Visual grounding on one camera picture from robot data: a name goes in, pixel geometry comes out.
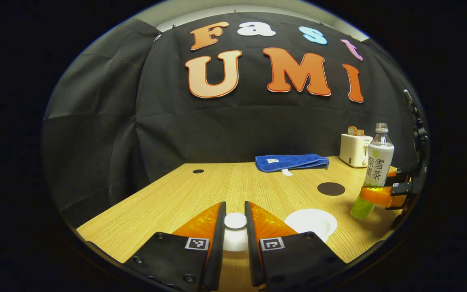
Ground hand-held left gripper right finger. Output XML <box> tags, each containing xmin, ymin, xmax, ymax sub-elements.
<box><xmin>244</xmin><ymin>200</ymin><xmax>347</xmax><ymax>288</ymax></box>

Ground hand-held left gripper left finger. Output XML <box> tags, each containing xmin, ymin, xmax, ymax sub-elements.
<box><xmin>123</xmin><ymin>201</ymin><xmax>227</xmax><ymax>292</ymax></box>

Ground clear water bottle white label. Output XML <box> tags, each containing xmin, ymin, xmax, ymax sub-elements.
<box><xmin>350</xmin><ymin>123</ymin><xmax>395</xmax><ymax>220</ymax></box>

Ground dark brown round coaster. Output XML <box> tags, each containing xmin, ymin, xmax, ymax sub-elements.
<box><xmin>317</xmin><ymin>182</ymin><xmax>346</xmax><ymax>197</ymax></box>

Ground white toaster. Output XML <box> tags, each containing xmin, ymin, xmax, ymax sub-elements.
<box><xmin>339</xmin><ymin>132</ymin><xmax>374</xmax><ymax>168</ymax></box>

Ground blue folded towel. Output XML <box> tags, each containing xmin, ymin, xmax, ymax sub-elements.
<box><xmin>255</xmin><ymin>153</ymin><xmax>330</xmax><ymax>177</ymax></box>

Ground black backdrop cloth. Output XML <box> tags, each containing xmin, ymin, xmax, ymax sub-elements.
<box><xmin>41</xmin><ymin>11</ymin><xmax>428</xmax><ymax>228</ymax></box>

